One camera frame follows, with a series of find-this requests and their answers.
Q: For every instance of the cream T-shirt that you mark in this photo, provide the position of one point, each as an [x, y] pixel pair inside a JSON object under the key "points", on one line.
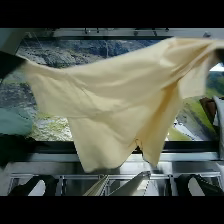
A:
{"points": [[113, 93]]}

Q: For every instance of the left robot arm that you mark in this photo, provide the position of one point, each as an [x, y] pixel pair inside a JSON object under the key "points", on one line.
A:
{"points": [[8, 64]]}

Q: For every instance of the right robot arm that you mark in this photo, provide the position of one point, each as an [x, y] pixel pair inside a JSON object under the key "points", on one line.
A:
{"points": [[182, 184]]}

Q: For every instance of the black garment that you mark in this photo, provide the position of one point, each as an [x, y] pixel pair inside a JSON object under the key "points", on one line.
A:
{"points": [[13, 148]]}

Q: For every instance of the silver frame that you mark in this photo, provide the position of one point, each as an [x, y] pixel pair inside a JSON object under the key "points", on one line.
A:
{"points": [[186, 156]]}

